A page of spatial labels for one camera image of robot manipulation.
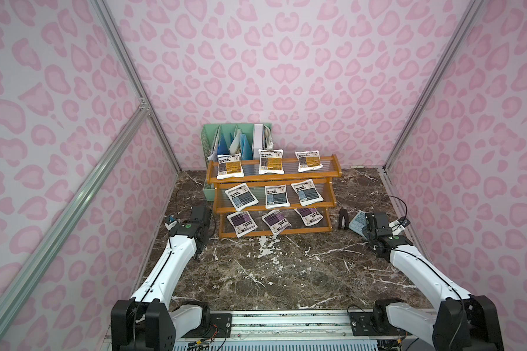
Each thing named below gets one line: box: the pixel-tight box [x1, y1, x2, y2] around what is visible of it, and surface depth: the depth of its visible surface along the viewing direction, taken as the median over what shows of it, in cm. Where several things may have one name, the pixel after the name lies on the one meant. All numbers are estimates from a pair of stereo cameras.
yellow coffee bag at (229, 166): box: [216, 152, 245, 180], surface depth 81 cm
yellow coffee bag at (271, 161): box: [258, 149, 285, 175], surface depth 82 cm
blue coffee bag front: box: [224, 182, 260, 213], surface depth 90 cm
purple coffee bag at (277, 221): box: [261, 209, 293, 235], surface depth 97 cm
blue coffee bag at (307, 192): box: [290, 179, 325, 207], surface depth 90 cm
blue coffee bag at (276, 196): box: [264, 184, 291, 209], surface depth 90 cm
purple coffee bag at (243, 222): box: [226, 211, 259, 239], surface depth 97 cm
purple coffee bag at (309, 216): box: [293, 206, 325, 227], surface depth 100 cm
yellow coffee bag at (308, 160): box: [294, 149, 324, 173], surface depth 82 cm
